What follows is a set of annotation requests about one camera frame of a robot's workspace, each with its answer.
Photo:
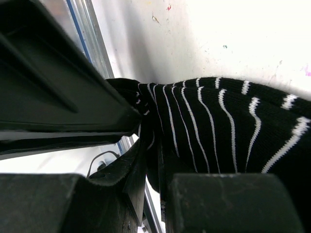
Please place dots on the aluminium rail frame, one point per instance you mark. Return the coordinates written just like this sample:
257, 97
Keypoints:
91, 37

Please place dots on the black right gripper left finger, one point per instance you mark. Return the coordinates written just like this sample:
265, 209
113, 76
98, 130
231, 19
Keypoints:
109, 201

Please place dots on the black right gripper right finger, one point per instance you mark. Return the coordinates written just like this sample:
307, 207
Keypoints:
222, 203

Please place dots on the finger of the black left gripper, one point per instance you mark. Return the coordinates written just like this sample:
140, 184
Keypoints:
51, 97

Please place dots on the black white striped sock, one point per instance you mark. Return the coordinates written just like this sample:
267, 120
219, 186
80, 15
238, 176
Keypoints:
223, 125

